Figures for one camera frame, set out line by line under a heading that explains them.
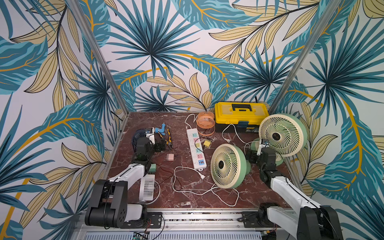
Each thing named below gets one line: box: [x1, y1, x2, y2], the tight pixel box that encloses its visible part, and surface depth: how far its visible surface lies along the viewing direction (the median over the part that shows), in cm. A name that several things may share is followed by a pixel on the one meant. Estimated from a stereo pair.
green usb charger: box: [148, 163, 157, 174], surface depth 90 cm
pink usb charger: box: [166, 153, 174, 162], surface depth 95 cm
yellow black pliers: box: [158, 128, 173, 149], surface depth 103 cm
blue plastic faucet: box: [154, 123, 166, 136], surface depth 109 cm
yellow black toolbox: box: [214, 101, 270, 133], surface depth 99 cm
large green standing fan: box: [258, 113, 308, 185], surface depth 77 cm
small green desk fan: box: [210, 143, 251, 189], surface depth 76 cm
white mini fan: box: [139, 173, 155, 203], surface depth 74 cm
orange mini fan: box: [196, 111, 216, 137], surface depth 108 cm
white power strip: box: [186, 128, 207, 171], surface depth 96 cm
